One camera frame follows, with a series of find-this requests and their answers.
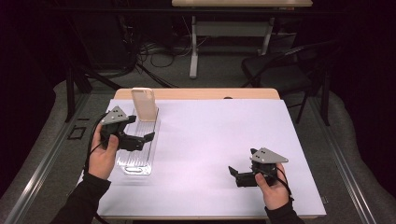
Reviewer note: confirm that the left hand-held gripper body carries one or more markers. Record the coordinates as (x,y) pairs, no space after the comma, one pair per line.
(114,117)

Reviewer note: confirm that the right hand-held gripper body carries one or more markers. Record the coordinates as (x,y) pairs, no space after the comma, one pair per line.
(266,157)

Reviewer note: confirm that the beige phone case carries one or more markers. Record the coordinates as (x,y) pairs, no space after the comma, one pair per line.
(144,105)

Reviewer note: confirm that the clear plastic rack tray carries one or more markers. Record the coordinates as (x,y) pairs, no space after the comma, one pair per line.
(137,161)

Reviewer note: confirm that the person's right hand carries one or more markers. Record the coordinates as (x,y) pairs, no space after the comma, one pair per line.
(275,196)

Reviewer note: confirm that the person's left hand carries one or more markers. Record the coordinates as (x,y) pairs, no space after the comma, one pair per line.
(101,161)

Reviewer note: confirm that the white table board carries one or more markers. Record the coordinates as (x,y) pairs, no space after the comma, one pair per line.
(199,155)

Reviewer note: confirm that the black metal stand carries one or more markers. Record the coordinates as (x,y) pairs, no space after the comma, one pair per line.
(70,93)

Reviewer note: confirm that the wooden table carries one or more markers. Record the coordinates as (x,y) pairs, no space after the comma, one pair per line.
(193,93)

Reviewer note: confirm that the black folding chair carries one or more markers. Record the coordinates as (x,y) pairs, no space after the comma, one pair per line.
(274,71)

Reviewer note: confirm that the wooden desk with white legs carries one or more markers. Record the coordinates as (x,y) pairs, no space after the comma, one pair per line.
(239,3)

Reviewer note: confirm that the black floor socket frame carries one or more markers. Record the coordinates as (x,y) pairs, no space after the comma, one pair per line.
(71,132)

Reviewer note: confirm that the metal floor rail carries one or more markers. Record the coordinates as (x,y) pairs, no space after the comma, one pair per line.
(40,174)
(342,165)

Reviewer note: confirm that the black metal post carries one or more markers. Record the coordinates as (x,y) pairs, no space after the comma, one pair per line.
(326,99)

